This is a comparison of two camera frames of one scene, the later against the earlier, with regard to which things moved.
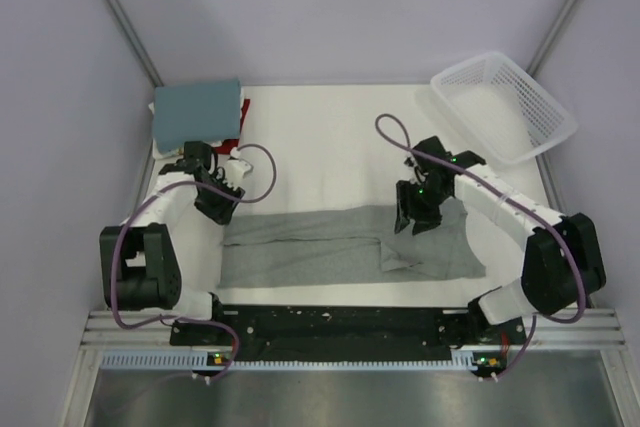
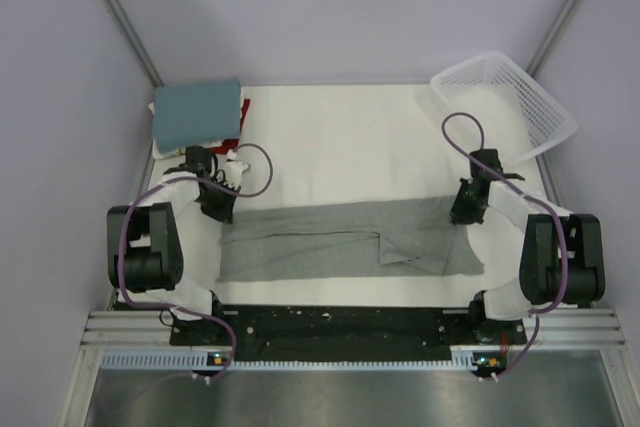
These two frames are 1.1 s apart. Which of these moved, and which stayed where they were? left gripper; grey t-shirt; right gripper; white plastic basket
Moved: right gripper
Stayed: left gripper; white plastic basket; grey t-shirt
